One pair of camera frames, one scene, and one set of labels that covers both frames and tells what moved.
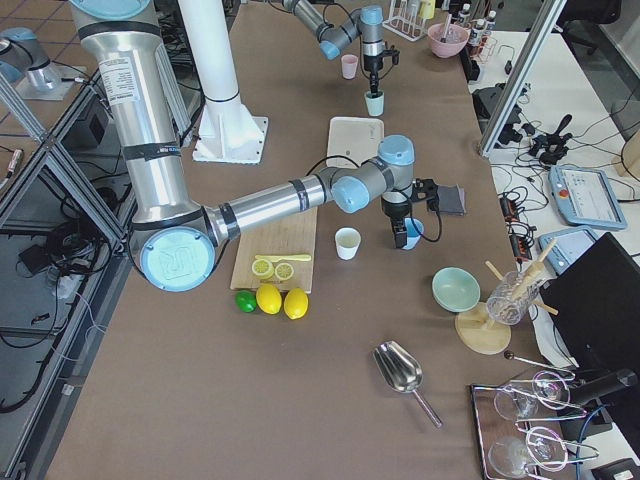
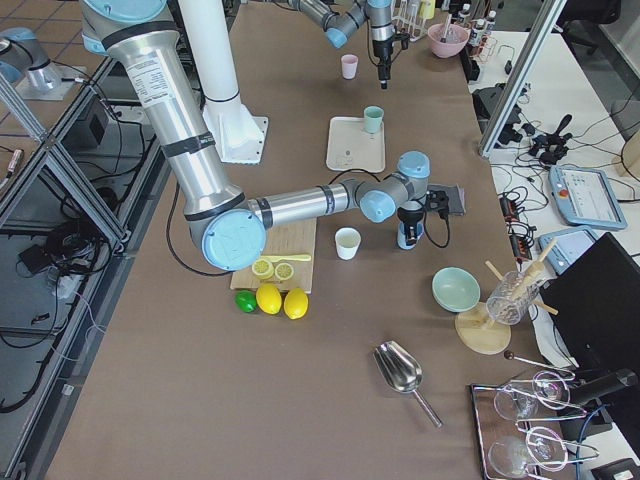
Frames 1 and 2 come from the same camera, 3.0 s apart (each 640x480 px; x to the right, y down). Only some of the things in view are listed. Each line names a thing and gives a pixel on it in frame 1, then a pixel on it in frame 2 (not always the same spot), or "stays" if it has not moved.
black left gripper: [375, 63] to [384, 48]
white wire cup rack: [405, 20] stays
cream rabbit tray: [353, 140] stays
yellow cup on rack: [427, 9] stays
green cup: [375, 102] to [373, 118]
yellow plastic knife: [284, 257] stays
